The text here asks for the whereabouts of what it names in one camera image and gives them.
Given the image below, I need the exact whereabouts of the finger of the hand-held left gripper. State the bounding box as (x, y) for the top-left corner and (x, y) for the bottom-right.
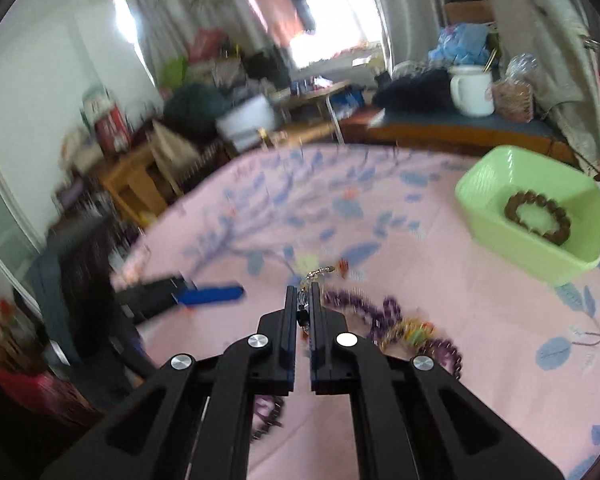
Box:
(111, 276), (246, 323)

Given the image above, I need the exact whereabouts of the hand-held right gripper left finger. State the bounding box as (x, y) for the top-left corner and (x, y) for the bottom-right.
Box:
(40, 285), (301, 480)

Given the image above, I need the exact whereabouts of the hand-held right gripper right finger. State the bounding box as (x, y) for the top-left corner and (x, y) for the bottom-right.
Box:
(310, 282), (567, 480)

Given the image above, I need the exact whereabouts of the silver chain with charms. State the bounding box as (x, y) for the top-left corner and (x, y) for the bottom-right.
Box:
(295, 259), (350, 343)

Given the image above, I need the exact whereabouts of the purple bead necklace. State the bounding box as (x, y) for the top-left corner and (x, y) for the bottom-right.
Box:
(252, 287), (463, 441)

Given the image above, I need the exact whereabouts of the green plastic basket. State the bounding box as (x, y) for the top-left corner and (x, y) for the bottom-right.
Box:
(454, 145), (600, 287)

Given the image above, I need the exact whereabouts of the small wooden cabinet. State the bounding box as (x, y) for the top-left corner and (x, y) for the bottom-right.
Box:
(97, 140), (183, 217)

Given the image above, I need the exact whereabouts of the pink floral bed sheet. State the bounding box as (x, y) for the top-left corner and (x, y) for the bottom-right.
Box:
(112, 142), (600, 480)

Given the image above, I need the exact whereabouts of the red canister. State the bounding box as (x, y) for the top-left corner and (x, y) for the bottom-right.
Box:
(94, 102), (132, 156)

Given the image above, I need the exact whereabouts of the white storage container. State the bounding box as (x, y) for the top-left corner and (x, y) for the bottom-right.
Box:
(215, 95), (279, 153)

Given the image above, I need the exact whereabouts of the dark green bundle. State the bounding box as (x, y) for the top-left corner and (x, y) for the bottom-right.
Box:
(163, 82), (232, 145)

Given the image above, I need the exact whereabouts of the low wooden table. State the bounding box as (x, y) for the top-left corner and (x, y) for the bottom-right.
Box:
(274, 80), (355, 145)

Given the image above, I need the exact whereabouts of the dark folded cloth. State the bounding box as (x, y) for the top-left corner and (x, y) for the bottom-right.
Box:
(372, 69), (456, 111)

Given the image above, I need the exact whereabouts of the hanging pink garment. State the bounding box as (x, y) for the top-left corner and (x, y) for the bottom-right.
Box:
(244, 0), (307, 47)

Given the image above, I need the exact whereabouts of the white enamel mug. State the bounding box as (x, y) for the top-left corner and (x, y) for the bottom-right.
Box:
(449, 65), (496, 118)

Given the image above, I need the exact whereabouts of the woven brown basket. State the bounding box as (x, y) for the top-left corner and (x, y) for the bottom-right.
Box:
(491, 54), (537, 123)

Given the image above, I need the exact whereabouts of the blue plastic bag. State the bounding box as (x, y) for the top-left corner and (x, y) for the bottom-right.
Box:
(428, 22), (491, 66)

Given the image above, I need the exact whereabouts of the grey patterned cloth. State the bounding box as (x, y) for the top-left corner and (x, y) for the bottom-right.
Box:
(490, 0), (600, 178)

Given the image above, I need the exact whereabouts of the colourful bead bracelet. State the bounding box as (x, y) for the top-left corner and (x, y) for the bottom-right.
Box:
(382, 317), (436, 352)

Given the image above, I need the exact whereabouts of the wooden bed frame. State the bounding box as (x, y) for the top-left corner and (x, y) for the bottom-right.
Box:
(340, 107), (586, 168)

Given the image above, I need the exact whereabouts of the brown bead bracelet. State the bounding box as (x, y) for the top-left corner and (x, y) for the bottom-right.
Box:
(502, 190), (572, 247)

